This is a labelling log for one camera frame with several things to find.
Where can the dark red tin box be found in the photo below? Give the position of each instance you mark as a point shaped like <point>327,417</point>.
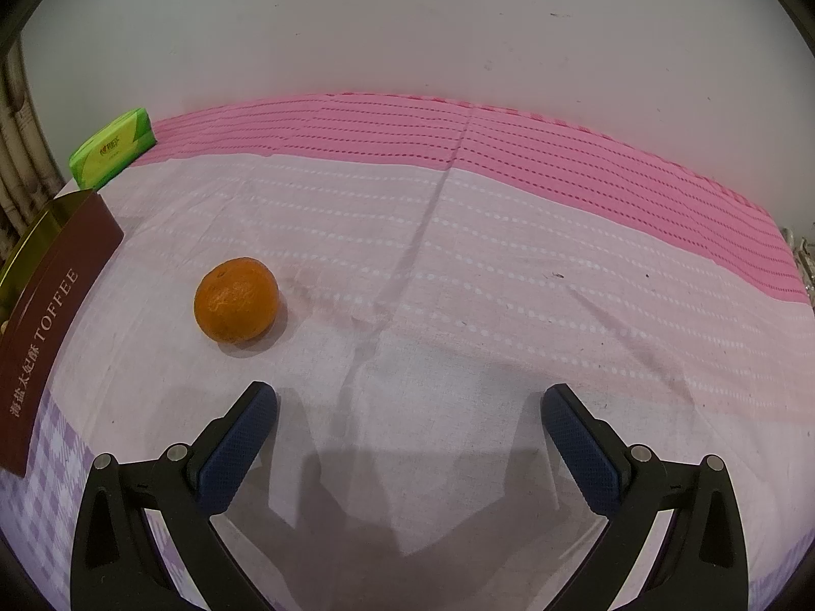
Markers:
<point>57,305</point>

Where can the green tissue pack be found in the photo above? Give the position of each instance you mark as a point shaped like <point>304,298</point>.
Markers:
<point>111,149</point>

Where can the large orange mandarin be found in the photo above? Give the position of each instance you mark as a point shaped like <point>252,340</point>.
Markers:
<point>237,302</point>

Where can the pale crumpled packaging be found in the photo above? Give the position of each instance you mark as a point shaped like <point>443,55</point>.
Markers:
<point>804,261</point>

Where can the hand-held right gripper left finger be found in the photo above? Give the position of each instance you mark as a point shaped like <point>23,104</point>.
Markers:
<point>235,452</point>

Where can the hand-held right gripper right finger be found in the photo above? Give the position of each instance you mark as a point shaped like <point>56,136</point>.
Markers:
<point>586,458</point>

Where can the beige patterned curtain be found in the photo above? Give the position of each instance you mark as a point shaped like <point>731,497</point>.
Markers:
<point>19,159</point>

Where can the pink and purple checked tablecloth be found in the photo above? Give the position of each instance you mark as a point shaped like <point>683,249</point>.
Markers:
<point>509,267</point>

